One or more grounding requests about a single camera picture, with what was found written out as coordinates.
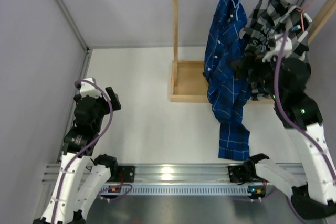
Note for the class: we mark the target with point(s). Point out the black white checked shirt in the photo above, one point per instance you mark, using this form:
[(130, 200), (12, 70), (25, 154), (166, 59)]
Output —
[(271, 17)]

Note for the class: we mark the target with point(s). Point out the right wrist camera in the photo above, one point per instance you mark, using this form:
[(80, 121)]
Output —
[(278, 43)]

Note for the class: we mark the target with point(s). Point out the perforated cable duct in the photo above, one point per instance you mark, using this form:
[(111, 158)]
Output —
[(187, 190)]

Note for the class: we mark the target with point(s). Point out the blue plaid shirt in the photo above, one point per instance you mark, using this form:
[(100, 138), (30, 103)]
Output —
[(227, 94)]

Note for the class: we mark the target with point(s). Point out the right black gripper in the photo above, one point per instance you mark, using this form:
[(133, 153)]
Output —
[(253, 62)]

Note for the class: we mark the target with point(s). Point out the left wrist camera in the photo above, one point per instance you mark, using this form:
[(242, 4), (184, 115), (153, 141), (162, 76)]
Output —
[(87, 88)]

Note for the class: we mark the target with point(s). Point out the wooden clothes rack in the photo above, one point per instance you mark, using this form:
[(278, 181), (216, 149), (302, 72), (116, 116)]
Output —
[(187, 81)]

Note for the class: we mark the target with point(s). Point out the light blue wire hanger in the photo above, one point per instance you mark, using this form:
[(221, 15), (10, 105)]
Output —
[(236, 6)]

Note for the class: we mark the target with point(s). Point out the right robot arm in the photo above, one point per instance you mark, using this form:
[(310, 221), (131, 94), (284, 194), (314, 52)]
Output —
[(312, 197)]

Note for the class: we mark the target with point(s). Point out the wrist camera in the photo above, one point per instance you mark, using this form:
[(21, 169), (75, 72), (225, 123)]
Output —
[(278, 43), (87, 88)]

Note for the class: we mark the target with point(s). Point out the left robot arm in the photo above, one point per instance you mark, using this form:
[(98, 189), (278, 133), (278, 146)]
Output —
[(80, 177)]

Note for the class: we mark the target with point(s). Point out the pink wire hanger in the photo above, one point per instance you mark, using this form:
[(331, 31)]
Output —
[(302, 12)]

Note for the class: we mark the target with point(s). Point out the aluminium mounting rail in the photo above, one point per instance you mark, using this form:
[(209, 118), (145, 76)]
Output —
[(175, 173)]

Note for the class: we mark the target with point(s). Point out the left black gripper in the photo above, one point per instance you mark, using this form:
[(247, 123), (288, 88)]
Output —
[(116, 103)]

